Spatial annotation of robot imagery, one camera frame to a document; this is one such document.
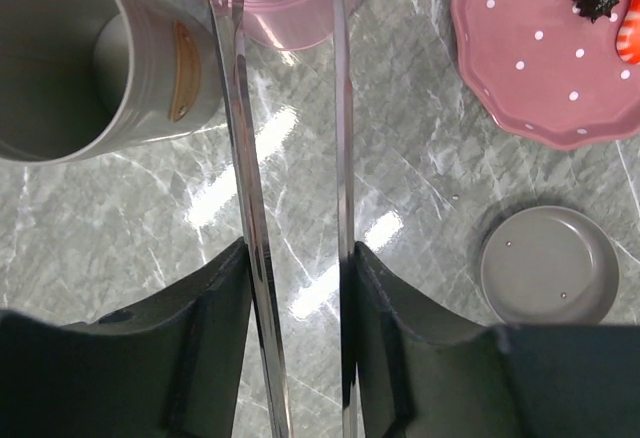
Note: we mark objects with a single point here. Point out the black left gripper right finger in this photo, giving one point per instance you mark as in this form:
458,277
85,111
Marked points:
425,371

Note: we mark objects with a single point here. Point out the pink dotted plate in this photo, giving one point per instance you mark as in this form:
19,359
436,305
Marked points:
545,73

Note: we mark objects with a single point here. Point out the metal tongs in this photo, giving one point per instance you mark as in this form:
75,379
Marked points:
291,130

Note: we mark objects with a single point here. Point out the grey lunch box cup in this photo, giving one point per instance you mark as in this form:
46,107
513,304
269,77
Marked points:
80,78

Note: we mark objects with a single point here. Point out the red shrimp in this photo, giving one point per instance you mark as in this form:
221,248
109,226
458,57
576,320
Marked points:
627,41

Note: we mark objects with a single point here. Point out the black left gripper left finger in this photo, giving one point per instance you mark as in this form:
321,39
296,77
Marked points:
166,366

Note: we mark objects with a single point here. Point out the grey round lid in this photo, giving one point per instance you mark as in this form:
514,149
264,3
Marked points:
549,265

